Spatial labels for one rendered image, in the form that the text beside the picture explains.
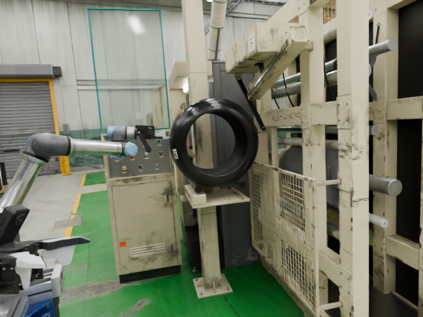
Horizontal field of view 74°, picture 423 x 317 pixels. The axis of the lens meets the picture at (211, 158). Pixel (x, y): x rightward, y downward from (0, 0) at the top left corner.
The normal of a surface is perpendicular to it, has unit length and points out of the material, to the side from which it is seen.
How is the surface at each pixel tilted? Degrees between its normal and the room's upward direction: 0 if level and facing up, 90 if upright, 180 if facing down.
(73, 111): 90
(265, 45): 90
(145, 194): 90
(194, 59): 90
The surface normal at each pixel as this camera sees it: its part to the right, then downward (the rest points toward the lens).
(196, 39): 0.22, 0.11
